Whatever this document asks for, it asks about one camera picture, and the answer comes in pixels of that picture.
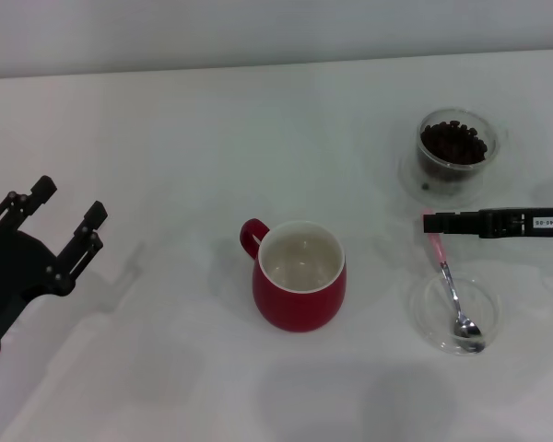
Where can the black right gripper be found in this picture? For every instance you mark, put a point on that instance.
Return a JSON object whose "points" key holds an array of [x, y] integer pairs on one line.
{"points": [[511, 223]]}

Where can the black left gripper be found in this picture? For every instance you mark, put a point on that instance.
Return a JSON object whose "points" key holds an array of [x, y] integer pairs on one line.
{"points": [[9, 271]]}

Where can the red ceramic mug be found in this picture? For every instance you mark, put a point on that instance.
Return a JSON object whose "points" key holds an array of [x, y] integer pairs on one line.
{"points": [[299, 304]]}

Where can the pile of coffee beans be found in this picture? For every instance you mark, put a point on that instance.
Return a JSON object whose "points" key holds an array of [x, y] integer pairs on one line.
{"points": [[451, 143]]}

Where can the clear glass cup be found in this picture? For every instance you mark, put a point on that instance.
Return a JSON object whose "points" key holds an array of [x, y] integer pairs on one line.
{"points": [[493, 138]]}

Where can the clear glass saucer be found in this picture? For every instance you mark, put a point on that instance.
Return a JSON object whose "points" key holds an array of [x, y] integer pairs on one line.
{"points": [[410, 184]]}

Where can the small clear glass dish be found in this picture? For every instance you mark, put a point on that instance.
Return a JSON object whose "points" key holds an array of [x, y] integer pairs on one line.
{"points": [[490, 299]]}

